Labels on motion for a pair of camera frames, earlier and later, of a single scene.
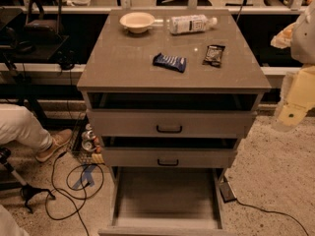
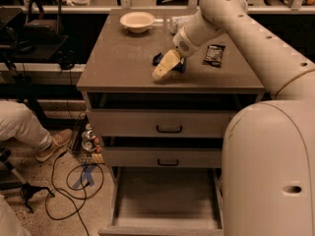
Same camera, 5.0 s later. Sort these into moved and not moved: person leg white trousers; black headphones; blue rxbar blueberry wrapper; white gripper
Moved: white gripper
Not moved: person leg white trousers; blue rxbar blueberry wrapper; black headphones
